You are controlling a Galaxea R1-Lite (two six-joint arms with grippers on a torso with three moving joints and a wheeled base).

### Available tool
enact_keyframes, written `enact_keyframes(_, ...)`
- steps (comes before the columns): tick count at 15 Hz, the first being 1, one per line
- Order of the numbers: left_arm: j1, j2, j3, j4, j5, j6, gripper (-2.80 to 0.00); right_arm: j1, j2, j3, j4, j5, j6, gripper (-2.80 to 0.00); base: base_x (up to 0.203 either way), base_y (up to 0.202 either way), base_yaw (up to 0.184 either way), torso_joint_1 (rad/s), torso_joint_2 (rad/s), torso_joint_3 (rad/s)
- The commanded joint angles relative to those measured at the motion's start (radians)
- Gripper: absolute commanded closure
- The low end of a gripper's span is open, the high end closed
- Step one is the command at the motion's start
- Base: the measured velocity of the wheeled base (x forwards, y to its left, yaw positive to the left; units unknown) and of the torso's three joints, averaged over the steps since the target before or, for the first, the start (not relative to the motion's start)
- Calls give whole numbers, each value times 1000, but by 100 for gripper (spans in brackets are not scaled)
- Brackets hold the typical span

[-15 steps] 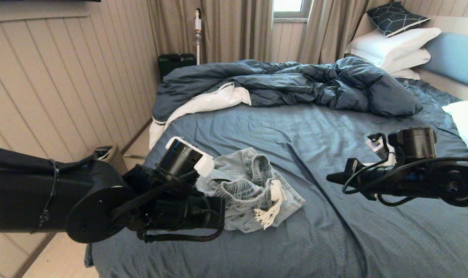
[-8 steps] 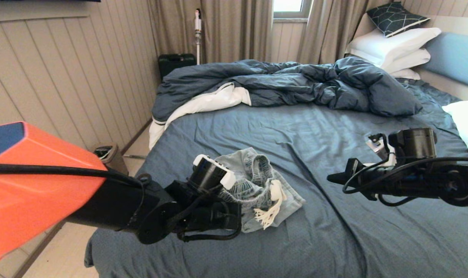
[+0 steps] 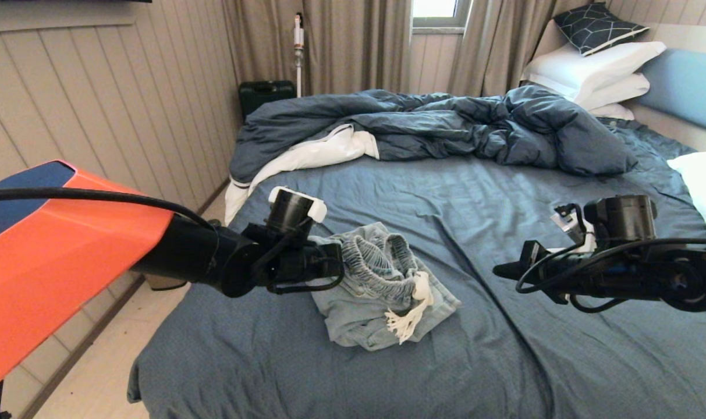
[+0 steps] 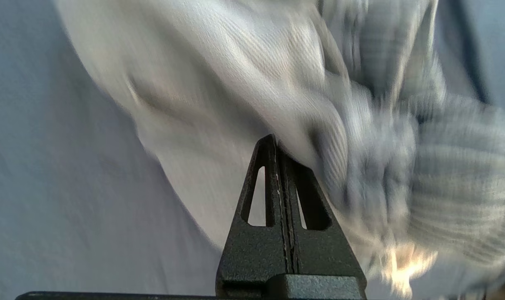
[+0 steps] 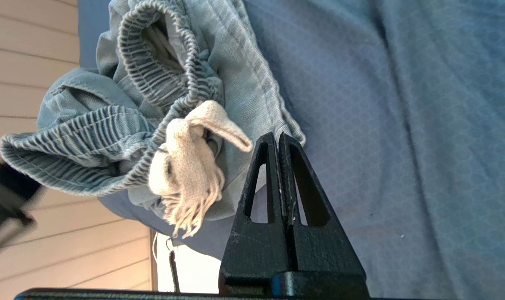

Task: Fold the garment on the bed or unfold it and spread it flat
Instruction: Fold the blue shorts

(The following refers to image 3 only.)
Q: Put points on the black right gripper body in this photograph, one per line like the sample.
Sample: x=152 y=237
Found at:
x=562 y=273

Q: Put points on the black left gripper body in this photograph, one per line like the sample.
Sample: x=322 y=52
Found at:
x=294 y=265

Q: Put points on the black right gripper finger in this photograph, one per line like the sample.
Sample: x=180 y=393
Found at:
x=511 y=266
x=510 y=274

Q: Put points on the light blue denim shorts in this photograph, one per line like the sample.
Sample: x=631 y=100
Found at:
x=382 y=291

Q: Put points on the orange and black left arm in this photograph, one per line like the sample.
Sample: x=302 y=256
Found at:
x=67 y=279

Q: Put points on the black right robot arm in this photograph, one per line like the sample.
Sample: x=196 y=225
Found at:
x=667 y=273

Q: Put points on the blue bed sheet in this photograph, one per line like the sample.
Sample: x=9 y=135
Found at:
x=504 y=361

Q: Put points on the dark blue white-lined duvet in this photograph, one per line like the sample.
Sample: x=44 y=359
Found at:
x=446 y=125

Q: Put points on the plump white pillow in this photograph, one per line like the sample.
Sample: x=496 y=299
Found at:
x=705 y=186

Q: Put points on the small white pillow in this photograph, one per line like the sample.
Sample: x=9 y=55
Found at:
x=612 y=112

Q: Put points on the black hard suitcase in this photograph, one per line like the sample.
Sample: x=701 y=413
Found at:
x=265 y=96

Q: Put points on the flat white pillow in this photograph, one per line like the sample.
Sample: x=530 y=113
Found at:
x=617 y=90

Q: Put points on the large white pillow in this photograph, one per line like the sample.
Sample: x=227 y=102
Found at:
x=591 y=67

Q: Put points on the white stick vacuum cleaner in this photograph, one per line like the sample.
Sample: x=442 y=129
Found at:
x=298 y=52

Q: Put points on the narrow beige curtain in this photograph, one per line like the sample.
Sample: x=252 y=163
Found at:
x=498 y=46

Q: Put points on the wide beige curtain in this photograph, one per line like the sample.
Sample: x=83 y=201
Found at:
x=341 y=46

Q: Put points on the light blue padded headboard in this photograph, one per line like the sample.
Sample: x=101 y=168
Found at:
x=687 y=87

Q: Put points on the dark geometric patterned cushion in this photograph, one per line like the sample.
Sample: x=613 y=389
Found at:
x=597 y=26

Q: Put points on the left wrist camera white cap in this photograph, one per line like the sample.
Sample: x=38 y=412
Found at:
x=294 y=209

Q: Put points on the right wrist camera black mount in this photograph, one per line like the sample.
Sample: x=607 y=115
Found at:
x=620 y=221

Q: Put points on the beige bed frame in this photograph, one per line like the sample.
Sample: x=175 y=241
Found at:
x=678 y=125

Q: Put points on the window with grey frame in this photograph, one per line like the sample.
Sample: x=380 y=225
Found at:
x=437 y=11

